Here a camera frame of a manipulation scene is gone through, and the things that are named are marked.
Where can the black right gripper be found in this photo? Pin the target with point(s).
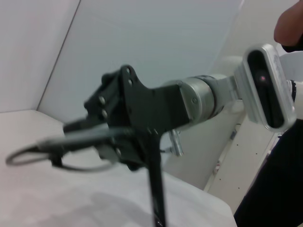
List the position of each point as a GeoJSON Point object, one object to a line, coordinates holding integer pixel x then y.
{"type": "Point", "coordinates": [161, 106]}

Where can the black glasses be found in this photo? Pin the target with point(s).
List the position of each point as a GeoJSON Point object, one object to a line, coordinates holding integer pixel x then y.
{"type": "Point", "coordinates": [157, 184]}

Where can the person forearm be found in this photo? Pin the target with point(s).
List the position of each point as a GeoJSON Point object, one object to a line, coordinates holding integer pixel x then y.
{"type": "Point", "coordinates": [290, 21]}

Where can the person in black clothes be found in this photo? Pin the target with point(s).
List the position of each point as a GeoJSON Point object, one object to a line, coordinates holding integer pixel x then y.
{"type": "Point", "coordinates": [279, 189]}

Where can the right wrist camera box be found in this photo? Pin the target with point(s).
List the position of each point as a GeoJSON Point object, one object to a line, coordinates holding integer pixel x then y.
{"type": "Point", "coordinates": [265, 94]}

